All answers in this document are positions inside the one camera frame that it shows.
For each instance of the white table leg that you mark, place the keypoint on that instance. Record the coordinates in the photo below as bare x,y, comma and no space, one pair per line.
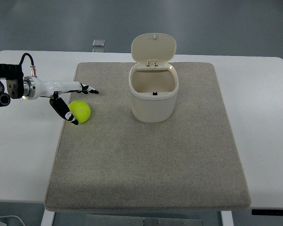
227,218
48,218

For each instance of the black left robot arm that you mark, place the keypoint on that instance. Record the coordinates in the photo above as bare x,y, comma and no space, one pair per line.
13,84

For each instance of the yellow tennis ball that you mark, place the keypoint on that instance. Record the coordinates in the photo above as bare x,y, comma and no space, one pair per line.
80,110

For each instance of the white left table leg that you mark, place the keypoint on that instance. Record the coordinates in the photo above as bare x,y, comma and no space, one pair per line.
48,218

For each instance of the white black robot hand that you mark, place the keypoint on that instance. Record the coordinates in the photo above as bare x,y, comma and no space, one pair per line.
52,90

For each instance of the white right table leg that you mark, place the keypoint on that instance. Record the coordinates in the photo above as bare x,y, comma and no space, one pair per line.
227,218

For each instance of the beige felt mat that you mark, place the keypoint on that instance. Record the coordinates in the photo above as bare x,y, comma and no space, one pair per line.
114,162

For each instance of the black table control panel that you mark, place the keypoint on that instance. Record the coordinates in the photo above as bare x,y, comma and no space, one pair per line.
267,212

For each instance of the floor outlet plate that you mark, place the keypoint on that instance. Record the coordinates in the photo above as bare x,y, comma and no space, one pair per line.
98,43

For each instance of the cream bin with open lid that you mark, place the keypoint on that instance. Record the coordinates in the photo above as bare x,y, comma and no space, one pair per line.
153,81

